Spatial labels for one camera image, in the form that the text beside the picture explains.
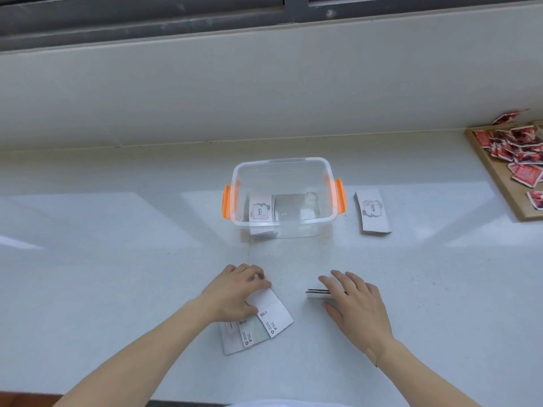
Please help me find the white sleeve printed corner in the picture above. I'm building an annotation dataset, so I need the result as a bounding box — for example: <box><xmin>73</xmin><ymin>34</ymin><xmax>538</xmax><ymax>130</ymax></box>
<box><xmin>219</xmin><ymin>321</ymin><xmax>255</xmax><ymax>356</ymax></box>
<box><xmin>245</xmin><ymin>288</ymin><xmax>294</xmax><ymax>339</ymax></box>

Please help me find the single red foil sachet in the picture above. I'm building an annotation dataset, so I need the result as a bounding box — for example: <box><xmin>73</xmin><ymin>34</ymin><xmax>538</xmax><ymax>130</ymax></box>
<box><xmin>491</xmin><ymin>109</ymin><xmax>529</xmax><ymax>126</ymax></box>

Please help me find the person's left hand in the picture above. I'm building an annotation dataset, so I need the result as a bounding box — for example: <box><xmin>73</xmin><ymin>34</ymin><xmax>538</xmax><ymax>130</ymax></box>
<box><xmin>195</xmin><ymin>263</ymin><xmax>272</xmax><ymax>324</ymax></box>

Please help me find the grey foil packet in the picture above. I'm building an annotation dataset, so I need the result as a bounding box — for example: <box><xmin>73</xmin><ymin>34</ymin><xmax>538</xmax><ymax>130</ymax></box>
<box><xmin>273</xmin><ymin>193</ymin><xmax>308</xmax><ymax>222</ymax></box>

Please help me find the person's right forearm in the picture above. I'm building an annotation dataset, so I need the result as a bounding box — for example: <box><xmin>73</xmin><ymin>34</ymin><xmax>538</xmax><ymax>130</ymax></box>
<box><xmin>368</xmin><ymin>338</ymin><xmax>481</xmax><ymax>407</ymax></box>

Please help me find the stack of white labelled sleeves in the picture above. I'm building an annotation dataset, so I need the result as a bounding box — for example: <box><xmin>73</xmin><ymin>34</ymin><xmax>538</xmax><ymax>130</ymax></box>
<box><xmin>354</xmin><ymin>189</ymin><xmax>393</xmax><ymax>236</ymax></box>

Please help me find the pile of red packets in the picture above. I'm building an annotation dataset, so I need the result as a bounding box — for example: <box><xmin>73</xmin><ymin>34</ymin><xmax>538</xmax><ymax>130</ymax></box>
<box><xmin>473</xmin><ymin>124</ymin><xmax>543</xmax><ymax>211</ymax></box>

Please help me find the white paper sleeve with label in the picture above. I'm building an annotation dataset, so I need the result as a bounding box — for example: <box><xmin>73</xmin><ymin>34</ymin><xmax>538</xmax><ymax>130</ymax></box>
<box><xmin>248</xmin><ymin>192</ymin><xmax>273</xmax><ymax>239</ymax></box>

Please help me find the dark grey window frame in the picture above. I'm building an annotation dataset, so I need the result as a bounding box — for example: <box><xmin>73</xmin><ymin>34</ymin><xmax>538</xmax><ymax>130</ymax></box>
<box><xmin>0</xmin><ymin>0</ymin><xmax>543</xmax><ymax>51</ymax></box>

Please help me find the person's right hand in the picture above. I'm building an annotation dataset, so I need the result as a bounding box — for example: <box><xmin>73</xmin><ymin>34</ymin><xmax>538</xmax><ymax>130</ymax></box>
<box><xmin>318</xmin><ymin>269</ymin><xmax>398</xmax><ymax>357</ymax></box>

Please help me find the pale green flat sleeve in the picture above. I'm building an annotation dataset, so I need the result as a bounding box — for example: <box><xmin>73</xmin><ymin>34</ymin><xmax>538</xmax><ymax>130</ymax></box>
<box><xmin>238</xmin><ymin>315</ymin><xmax>272</xmax><ymax>348</ymax></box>

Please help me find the person's left forearm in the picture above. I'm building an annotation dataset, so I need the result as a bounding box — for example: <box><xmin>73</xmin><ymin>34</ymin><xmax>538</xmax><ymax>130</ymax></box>
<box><xmin>59</xmin><ymin>297</ymin><xmax>219</xmax><ymax>407</ymax></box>

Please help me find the clear box with orange latches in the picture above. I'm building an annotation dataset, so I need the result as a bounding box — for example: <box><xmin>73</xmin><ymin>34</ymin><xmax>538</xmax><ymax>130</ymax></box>
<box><xmin>222</xmin><ymin>156</ymin><xmax>348</xmax><ymax>239</ymax></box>

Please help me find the wooden tray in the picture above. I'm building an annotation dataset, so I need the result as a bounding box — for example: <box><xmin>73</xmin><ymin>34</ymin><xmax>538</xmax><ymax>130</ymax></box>
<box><xmin>464</xmin><ymin>121</ymin><xmax>543</xmax><ymax>222</ymax></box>

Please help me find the thin stack of sleeves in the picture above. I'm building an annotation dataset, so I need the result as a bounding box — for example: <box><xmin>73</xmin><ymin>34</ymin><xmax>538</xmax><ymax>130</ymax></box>
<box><xmin>305</xmin><ymin>285</ymin><xmax>340</xmax><ymax>300</ymax></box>

